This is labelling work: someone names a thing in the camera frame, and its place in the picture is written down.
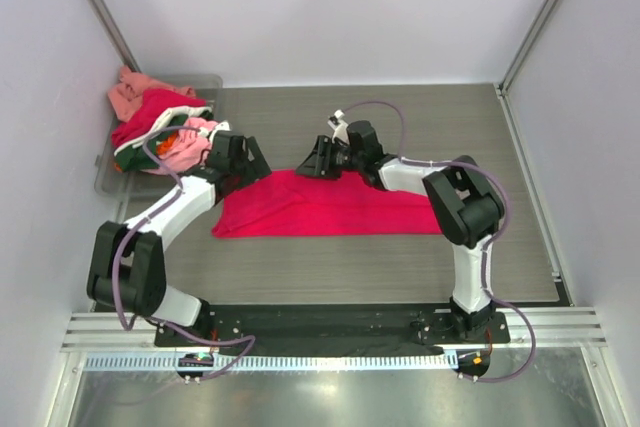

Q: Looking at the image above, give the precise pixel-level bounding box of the magenta t shirt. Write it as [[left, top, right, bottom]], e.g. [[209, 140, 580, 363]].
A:
[[212, 170, 441, 239]]

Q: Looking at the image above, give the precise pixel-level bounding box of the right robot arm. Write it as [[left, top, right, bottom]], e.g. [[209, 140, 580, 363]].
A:
[[295, 117, 505, 340]]

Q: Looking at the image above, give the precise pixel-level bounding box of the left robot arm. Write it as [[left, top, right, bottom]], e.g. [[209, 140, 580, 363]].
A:
[[87, 131, 271, 341]]

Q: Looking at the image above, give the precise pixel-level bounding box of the light pink t shirt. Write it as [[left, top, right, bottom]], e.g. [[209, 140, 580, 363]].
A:
[[152, 117, 220, 173]]

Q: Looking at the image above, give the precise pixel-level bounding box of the orange garment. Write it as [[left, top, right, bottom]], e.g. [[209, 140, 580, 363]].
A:
[[155, 132, 179, 157]]

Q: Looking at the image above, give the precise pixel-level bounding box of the green white t shirt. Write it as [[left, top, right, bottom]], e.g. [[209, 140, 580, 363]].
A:
[[112, 105, 214, 173]]

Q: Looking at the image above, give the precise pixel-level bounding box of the crimson t shirt in tray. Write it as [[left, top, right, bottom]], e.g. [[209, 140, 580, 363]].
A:
[[111, 88, 208, 148]]

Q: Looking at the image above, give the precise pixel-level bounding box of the salmon pink t shirt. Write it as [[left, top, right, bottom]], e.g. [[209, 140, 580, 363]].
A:
[[107, 66, 195, 122]]

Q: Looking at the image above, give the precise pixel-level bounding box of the grey plastic tray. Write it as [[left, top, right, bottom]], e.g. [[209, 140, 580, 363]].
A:
[[94, 72, 224, 199]]

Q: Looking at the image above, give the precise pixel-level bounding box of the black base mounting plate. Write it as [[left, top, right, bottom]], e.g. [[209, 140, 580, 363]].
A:
[[153, 302, 511, 352]]

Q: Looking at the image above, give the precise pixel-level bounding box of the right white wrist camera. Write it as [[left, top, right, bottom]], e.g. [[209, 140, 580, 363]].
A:
[[327, 109, 349, 145]]

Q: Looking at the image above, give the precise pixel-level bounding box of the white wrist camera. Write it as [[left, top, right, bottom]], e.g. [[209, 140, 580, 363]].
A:
[[327, 109, 349, 145], [213, 121, 231, 132]]

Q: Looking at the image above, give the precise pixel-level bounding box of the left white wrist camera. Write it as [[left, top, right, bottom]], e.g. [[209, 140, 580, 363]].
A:
[[213, 121, 231, 132]]

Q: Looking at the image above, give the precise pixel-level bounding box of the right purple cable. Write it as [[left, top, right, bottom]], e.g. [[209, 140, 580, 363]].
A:
[[344, 100, 539, 383]]

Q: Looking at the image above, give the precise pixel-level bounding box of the purple cable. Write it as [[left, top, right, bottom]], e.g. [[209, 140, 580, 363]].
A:
[[112, 125, 257, 381], [344, 100, 539, 383]]

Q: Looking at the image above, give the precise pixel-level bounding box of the right aluminium table rail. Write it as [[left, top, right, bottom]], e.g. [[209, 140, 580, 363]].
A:
[[493, 83, 575, 307]]

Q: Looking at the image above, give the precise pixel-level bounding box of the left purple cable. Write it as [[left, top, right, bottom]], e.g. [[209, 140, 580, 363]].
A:
[[112, 125, 257, 381]]

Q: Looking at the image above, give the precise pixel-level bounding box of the white slotted cable duct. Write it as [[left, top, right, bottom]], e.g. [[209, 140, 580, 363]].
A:
[[84, 350, 458, 372]]

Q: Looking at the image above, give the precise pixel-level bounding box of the left aluminium frame post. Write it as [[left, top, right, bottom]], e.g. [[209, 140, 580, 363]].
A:
[[87, 0, 139, 71]]

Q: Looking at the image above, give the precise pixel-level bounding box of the aluminium frame post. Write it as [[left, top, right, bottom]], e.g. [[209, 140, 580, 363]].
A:
[[496, 0, 562, 97], [87, 0, 139, 71]]

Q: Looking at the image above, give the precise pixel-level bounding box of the right aluminium frame post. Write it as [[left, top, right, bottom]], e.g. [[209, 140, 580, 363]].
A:
[[496, 0, 562, 97]]

